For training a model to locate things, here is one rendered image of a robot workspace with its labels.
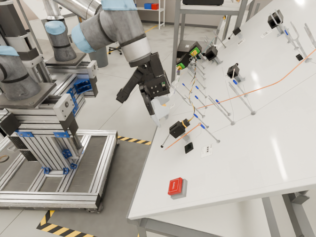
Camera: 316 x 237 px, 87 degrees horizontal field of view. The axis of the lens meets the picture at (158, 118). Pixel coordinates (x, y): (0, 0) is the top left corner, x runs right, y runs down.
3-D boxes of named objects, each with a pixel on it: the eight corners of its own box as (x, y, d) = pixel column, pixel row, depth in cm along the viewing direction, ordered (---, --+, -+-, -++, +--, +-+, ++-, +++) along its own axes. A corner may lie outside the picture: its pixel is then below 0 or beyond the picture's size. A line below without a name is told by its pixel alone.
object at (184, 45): (175, 58, 151) (175, 50, 146) (179, 46, 177) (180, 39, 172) (212, 61, 145) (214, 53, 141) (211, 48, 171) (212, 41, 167)
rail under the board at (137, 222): (127, 223, 72) (125, 217, 68) (170, 88, 160) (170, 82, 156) (139, 226, 71) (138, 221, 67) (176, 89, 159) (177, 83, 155)
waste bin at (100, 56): (90, 69, 381) (82, 41, 340) (90, 62, 414) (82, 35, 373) (111, 67, 392) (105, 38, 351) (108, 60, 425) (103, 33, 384)
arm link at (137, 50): (117, 49, 42) (124, 45, 49) (125, 66, 44) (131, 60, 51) (144, 37, 40) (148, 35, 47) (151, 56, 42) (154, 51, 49)
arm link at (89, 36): (99, 46, 55) (127, 35, 51) (81, 59, 47) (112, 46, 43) (85, 21, 51) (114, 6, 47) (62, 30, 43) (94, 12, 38)
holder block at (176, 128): (175, 133, 74) (169, 127, 73) (185, 126, 72) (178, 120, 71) (175, 138, 70) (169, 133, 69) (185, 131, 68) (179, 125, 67)
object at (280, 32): (289, 20, 74) (280, 3, 71) (289, 32, 68) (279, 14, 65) (278, 27, 78) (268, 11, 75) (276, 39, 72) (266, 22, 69)
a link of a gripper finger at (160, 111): (174, 125, 48) (164, 95, 47) (155, 130, 50) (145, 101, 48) (174, 123, 51) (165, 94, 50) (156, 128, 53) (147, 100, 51)
